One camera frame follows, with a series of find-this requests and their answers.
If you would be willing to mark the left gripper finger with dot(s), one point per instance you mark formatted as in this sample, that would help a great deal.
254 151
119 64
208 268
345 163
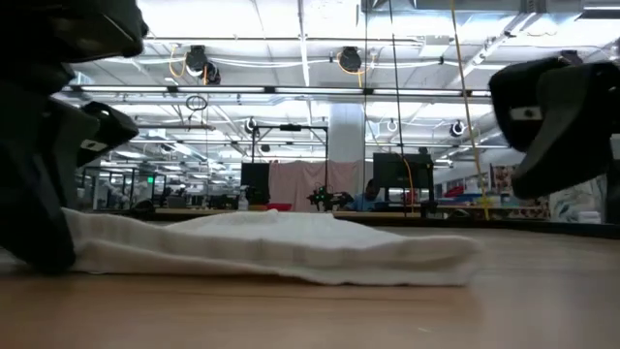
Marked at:
34 194

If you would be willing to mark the pink cloth backdrop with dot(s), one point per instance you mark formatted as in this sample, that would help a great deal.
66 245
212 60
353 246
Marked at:
295 181

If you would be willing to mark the white box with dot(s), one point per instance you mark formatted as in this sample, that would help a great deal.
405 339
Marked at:
590 217

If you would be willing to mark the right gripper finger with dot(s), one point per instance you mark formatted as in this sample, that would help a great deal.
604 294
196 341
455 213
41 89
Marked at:
576 131

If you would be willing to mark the small black monitor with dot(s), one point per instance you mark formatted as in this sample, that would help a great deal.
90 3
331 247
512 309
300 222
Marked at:
255 177

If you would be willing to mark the black stand frame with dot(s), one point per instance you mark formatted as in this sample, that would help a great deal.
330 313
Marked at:
290 127

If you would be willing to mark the red tray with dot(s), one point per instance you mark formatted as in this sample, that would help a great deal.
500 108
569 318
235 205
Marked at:
278 207

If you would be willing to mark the brown patterned panel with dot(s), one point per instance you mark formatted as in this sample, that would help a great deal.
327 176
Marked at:
499 177

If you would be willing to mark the white checked towel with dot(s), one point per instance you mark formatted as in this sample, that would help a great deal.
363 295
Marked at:
266 247

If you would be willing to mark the large black monitor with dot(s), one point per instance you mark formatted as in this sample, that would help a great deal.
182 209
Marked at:
394 169

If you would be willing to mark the person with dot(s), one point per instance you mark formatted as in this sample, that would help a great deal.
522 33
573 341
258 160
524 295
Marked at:
365 201

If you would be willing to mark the floral patterned panel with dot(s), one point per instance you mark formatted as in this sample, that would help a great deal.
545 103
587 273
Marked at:
576 208

